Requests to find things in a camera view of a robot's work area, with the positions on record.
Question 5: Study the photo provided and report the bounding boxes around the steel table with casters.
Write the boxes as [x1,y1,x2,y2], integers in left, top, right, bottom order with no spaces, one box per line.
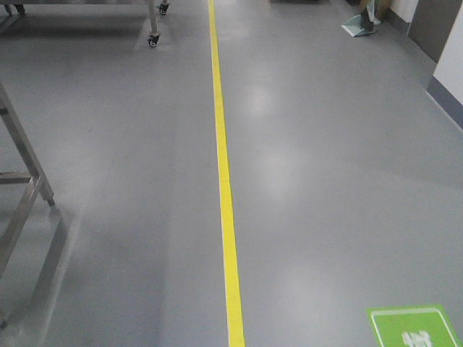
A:
[0,0,171,48]

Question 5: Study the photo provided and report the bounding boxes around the green dustpan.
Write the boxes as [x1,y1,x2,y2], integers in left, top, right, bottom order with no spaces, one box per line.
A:
[341,0,381,38]

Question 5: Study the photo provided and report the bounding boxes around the green floor sign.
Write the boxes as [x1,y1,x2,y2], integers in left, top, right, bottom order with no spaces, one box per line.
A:
[367,304,462,346]

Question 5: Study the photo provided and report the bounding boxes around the steel rack leg frame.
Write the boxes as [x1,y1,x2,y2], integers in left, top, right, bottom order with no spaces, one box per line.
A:
[0,81,56,328]

